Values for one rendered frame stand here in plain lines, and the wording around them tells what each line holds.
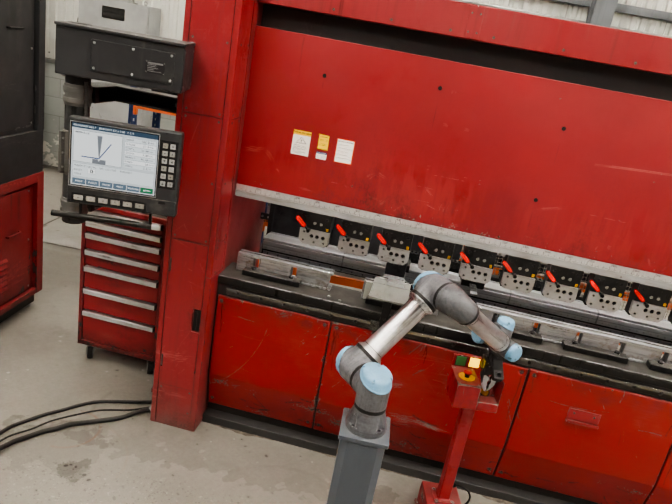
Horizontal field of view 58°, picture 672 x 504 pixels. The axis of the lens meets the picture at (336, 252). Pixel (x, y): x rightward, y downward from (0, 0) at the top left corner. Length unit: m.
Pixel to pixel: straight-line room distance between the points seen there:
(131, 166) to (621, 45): 2.07
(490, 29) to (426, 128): 0.49
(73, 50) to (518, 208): 1.99
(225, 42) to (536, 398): 2.17
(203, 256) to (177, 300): 0.28
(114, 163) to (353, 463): 1.52
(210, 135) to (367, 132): 0.71
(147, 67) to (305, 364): 1.59
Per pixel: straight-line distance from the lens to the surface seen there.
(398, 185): 2.87
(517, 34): 2.81
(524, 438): 3.27
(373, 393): 2.16
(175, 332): 3.18
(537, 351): 3.04
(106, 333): 3.84
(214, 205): 2.87
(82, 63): 2.69
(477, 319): 2.31
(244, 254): 3.13
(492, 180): 2.87
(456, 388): 2.74
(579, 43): 2.84
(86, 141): 2.70
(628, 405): 3.24
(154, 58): 2.61
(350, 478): 2.34
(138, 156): 2.65
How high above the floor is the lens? 2.06
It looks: 19 degrees down
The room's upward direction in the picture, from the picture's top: 10 degrees clockwise
